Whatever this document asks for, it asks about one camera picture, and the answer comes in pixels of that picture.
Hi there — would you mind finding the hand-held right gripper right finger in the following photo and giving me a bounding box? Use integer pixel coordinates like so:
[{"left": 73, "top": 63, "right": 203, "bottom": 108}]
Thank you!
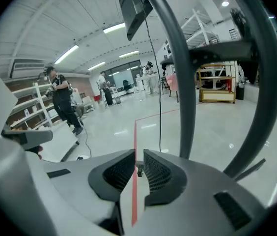
[{"left": 138, "top": 148, "right": 267, "bottom": 236}]

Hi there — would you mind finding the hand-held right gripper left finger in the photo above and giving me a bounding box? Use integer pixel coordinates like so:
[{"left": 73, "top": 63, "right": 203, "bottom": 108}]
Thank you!
[{"left": 41, "top": 148, "right": 136, "bottom": 236}]

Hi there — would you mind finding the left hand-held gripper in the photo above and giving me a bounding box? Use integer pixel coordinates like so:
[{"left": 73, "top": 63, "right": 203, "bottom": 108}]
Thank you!
[{"left": 0, "top": 55, "right": 60, "bottom": 236}]

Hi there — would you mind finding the thin black cable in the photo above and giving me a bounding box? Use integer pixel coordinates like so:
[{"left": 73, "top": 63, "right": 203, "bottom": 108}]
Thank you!
[{"left": 135, "top": 0, "right": 164, "bottom": 178}]

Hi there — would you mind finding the white shelving unit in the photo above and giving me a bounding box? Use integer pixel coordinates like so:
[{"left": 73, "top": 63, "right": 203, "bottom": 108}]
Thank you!
[
  {"left": 4, "top": 82, "right": 55, "bottom": 130},
  {"left": 165, "top": 7, "right": 221, "bottom": 59}
]

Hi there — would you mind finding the white ceiling air conditioner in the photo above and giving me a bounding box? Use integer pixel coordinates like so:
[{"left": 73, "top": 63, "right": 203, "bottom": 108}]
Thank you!
[{"left": 10, "top": 59, "right": 48, "bottom": 80}]

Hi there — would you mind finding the white ceiling strip light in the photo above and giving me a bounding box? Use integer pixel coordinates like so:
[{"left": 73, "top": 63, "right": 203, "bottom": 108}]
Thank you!
[
  {"left": 87, "top": 61, "right": 106, "bottom": 71},
  {"left": 103, "top": 22, "right": 126, "bottom": 34},
  {"left": 118, "top": 50, "right": 140, "bottom": 59},
  {"left": 54, "top": 44, "right": 80, "bottom": 65}
]

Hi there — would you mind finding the wooden cart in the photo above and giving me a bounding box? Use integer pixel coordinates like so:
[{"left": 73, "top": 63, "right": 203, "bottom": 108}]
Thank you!
[{"left": 197, "top": 62, "right": 238, "bottom": 104}]

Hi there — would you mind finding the black metal TV stand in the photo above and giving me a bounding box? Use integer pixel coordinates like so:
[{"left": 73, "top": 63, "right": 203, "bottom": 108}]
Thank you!
[{"left": 136, "top": 0, "right": 277, "bottom": 181}]

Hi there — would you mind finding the black bin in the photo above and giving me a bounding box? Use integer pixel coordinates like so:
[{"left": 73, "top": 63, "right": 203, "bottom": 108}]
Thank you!
[{"left": 235, "top": 83, "right": 246, "bottom": 101}]

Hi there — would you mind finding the dark glass partition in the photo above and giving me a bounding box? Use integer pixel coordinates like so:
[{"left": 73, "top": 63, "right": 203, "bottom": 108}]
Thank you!
[{"left": 104, "top": 59, "right": 142, "bottom": 89}]

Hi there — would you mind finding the pink chair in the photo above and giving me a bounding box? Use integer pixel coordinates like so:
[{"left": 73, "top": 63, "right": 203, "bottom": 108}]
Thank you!
[{"left": 165, "top": 73, "right": 180, "bottom": 103}]

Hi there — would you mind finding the white table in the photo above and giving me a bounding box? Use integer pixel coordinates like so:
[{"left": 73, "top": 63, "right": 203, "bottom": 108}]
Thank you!
[{"left": 136, "top": 72, "right": 164, "bottom": 96}]

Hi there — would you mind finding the black television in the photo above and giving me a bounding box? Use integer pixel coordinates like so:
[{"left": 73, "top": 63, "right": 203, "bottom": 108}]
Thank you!
[{"left": 118, "top": 0, "right": 155, "bottom": 42}]

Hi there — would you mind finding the black floor cable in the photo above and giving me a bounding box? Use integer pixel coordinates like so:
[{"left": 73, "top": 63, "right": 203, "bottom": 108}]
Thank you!
[{"left": 81, "top": 121, "right": 93, "bottom": 158}]

